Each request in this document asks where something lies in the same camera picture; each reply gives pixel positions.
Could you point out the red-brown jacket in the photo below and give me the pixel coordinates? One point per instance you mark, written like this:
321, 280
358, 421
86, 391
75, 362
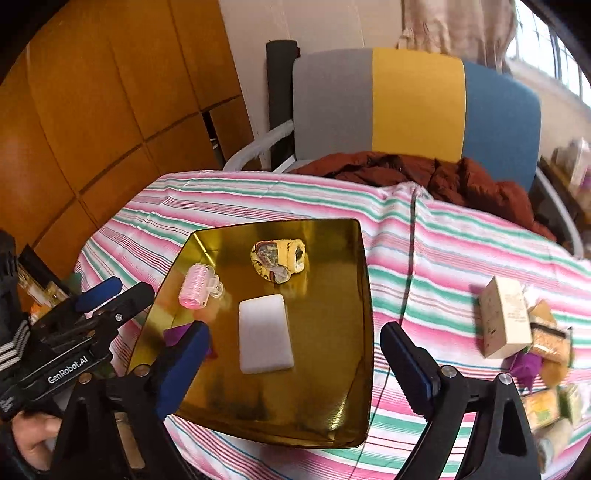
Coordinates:
485, 194

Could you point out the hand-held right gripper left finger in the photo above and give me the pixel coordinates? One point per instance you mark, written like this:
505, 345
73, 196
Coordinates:
184, 364

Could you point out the beige patterned curtain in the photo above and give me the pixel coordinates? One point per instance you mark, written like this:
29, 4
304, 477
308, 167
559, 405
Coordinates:
452, 27

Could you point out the black rolled mat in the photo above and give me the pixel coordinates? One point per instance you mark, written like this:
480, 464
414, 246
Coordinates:
279, 92

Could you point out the grey yellow blue chair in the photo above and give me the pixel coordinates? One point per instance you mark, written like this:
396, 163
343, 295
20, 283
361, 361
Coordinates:
415, 101

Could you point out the yellow green snack packet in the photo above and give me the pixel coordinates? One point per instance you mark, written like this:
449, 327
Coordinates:
540, 408

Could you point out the gold metal tray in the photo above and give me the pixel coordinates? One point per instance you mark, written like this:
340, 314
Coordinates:
323, 323

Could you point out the white foam sponge block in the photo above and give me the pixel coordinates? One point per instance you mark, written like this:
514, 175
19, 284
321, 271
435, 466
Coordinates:
265, 332

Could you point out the cracker packet with dark band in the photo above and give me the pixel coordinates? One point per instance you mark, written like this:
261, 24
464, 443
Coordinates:
549, 344

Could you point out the white rice roll packet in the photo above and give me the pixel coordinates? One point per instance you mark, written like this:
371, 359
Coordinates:
554, 443

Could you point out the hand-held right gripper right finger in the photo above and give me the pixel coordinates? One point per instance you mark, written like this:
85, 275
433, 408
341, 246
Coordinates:
411, 369

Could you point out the person's left hand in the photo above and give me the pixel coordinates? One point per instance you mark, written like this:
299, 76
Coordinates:
32, 434

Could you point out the yellow wrapped snack packet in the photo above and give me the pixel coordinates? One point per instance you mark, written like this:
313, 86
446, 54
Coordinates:
288, 258

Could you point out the barred window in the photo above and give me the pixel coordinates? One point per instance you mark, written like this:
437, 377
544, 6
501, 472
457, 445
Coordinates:
540, 41

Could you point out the pink green striped tablecloth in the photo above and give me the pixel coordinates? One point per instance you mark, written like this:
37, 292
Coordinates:
438, 277

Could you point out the pink hair roller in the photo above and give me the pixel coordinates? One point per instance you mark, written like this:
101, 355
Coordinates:
196, 286

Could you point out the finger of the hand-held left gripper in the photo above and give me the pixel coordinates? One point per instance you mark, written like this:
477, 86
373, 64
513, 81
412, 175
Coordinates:
134, 300
99, 291

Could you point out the cream cardboard box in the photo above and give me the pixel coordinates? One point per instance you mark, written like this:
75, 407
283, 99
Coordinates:
503, 318

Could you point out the orange wooden wardrobe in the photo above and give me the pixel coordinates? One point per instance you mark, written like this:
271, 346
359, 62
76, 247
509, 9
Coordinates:
115, 92

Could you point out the small green box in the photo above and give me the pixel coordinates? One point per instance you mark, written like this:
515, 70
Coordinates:
572, 401

